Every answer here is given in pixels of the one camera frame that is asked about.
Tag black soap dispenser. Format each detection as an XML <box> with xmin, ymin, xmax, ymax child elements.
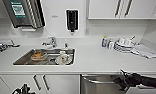
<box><xmin>65</xmin><ymin>9</ymin><xmax>80</xmax><ymax>34</ymax></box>

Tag white wall cabinet three doors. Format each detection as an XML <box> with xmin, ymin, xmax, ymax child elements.
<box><xmin>86</xmin><ymin>0</ymin><xmax>156</xmax><ymax>20</ymax></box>

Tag steel paper towel dispenser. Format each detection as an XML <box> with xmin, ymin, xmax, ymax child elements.
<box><xmin>1</xmin><ymin>0</ymin><xmax>47</xmax><ymax>30</ymax></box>

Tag brown bowl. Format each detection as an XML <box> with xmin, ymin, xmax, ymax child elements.
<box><xmin>30</xmin><ymin>50</ymin><xmax>49</xmax><ymax>62</ymax></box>

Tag stainless steel dishwasher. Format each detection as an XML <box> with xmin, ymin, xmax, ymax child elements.
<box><xmin>80</xmin><ymin>73</ymin><xmax>156</xmax><ymax>94</ymax></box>

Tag chrome sink faucet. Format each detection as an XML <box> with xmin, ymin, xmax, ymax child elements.
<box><xmin>41</xmin><ymin>36</ymin><xmax>58</xmax><ymax>49</ymax></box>

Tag small white bottle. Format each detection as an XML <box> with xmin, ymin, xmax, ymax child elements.
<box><xmin>107</xmin><ymin>38</ymin><xmax>115</xmax><ymax>50</ymax></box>

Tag steel kitchen sink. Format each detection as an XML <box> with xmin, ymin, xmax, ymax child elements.
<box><xmin>12</xmin><ymin>47</ymin><xmax>76</xmax><ymax>67</ymax></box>

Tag white base cabinet row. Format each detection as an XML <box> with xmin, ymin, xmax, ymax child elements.
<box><xmin>0</xmin><ymin>72</ymin><xmax>81</xmax><ymax>94</ymax></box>

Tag white cup on plate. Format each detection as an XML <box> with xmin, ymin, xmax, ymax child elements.
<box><xmin>55</xmin><ymin>50</ymin><xmax>74</xmax><ymax>66</ymax></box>

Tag white wall outlet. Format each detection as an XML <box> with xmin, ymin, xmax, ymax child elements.
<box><xmin>84</xmin><ymin>27</ymin><xmax>90</xmax><ymax>36</ymax></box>

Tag stack of white plates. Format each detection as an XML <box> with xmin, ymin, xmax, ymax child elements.
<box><xmin>112</xmin><ymin>36</ymin><xmax>137</xmax><ymax>54</ymax></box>

